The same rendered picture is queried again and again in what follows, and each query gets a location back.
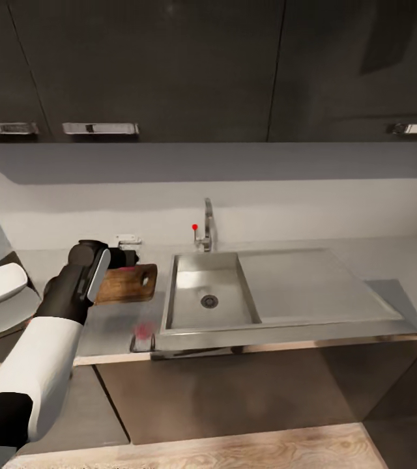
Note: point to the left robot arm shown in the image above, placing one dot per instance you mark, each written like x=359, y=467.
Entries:
x=34, y=377

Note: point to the cutting board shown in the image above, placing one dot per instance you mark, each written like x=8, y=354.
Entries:
x=124, y=285

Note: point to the dishwasher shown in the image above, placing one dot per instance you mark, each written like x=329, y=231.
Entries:
x=88, y=418

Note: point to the cabinet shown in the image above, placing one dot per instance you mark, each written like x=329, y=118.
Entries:
x=137, y=71
x=346, y=72

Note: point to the drop in sink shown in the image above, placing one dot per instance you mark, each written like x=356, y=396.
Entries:
x=214, y=291

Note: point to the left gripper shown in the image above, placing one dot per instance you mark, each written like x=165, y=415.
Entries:
x=125, y=258

